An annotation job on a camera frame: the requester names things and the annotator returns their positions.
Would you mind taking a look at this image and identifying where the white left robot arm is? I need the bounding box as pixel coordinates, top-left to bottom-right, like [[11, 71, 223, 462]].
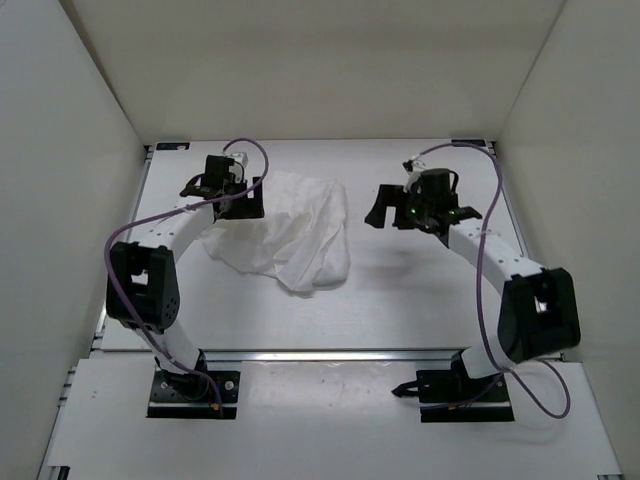
[[104, 151, 265, 398]]

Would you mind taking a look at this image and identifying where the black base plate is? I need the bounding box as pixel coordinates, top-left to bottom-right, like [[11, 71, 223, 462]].
[[147, 369, 241, 420], [391, 370, 515, 424]]

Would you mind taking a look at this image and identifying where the corner label sticker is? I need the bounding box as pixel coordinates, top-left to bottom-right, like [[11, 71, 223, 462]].
[[451, 139, 487, 148], [155, 142, 190, 151]]

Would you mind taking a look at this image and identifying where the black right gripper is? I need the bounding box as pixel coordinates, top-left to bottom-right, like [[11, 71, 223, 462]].
[[364, 186, 432, 231]]

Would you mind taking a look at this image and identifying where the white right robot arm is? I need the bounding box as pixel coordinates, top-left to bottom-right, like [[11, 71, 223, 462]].
[[365, 168, 581, 401]]

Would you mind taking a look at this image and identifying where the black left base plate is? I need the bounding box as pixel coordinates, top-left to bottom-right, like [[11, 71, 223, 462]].
[[147, 369, 241, 420]]

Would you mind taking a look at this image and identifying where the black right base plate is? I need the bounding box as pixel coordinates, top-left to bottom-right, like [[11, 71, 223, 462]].
[[391, 370, 515, 424]]

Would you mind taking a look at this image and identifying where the right corner label sticker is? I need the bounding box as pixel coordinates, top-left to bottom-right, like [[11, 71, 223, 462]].
[[451, 139, 487, 148]]

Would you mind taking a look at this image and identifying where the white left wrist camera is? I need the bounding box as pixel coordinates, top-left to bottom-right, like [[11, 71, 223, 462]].
[[227, 152, 249, 183]]

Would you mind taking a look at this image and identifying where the white skirt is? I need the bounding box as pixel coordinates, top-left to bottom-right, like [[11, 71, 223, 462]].
[[201, 171, 350, 294]]

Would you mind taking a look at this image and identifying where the left corner label sticker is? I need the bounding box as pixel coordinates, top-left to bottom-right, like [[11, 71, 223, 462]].
[[155, 142, 190, 151]]

